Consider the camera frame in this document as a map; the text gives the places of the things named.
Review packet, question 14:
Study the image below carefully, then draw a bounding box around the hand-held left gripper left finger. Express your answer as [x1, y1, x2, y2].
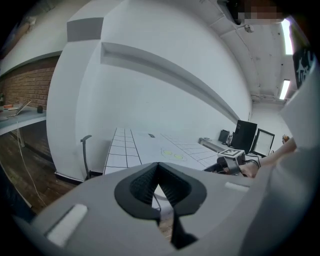
[32, 162, 176, 256]

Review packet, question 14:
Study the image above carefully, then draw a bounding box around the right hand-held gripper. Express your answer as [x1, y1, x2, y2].
[203, 148, 248, 176]

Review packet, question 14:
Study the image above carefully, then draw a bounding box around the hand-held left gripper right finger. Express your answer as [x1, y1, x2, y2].
[158, 162, 253, 256]

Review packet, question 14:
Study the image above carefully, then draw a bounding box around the person's right forearm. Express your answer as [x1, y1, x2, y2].
[259, 136, 299, 169]

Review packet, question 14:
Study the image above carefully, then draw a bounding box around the table with checked cloth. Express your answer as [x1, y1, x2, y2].
[103, 127, 226, 176]

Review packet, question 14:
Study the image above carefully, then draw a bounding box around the person's right hand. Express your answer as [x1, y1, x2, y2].
[240, 161, 260, 179]

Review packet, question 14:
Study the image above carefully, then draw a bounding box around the white office desk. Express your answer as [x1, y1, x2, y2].
[198, 136, 251, 155]

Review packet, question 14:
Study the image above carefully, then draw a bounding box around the small black desk device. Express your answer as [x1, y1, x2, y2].
[218, 129, 230, 143]

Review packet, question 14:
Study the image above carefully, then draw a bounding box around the black computer monitor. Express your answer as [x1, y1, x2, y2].
[231, 119, 258, 155]

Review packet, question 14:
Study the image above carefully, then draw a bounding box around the black framed monitor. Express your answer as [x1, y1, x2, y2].
[252, 127, 276, 158]

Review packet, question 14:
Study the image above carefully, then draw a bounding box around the black chair back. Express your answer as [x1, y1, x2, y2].
[80, 134, 93, 181]

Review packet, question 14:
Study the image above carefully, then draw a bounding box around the white checked tablecloth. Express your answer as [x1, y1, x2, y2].
[103, 127, 226, 176]

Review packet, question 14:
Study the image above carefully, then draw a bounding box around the long ceiling light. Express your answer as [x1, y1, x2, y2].
[279, 78, 291, 100]
[281, 18, 295, 56]

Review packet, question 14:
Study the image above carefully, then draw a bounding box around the grey counter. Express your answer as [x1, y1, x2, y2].
[0, 104, 48, 137]

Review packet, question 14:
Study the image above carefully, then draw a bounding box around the black star print t-shirt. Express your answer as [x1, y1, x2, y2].
[291, 47, 317, 90]

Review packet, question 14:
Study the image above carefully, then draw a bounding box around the open silver laptop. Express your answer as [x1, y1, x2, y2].
[6, 99, 32, 118]

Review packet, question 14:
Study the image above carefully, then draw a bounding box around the long white cable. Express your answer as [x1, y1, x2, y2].
[16, 119, 47, 208]

